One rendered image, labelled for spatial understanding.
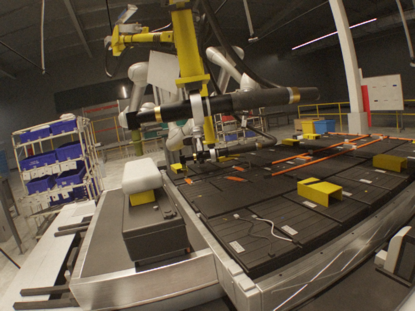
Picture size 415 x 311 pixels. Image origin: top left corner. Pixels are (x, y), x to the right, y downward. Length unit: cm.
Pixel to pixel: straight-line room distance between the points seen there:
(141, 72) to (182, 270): 134
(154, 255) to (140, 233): 7
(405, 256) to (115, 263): 72
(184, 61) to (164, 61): 90
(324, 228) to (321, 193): 15
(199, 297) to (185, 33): 72
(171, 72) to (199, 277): 111
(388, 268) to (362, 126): 553
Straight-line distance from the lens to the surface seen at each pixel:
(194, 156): 120
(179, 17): 59
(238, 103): 55
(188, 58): 56
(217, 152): 119
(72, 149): 344
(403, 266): 65
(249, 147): 122
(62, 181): 338
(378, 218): 70
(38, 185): 352
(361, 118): 604
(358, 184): 90
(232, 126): 739
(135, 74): 164
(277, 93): 58
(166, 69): 143
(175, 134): 145
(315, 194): 75
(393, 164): 106
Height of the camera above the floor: 132
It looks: 10 degrees down
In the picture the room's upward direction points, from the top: 9 degrees counter-clockwise
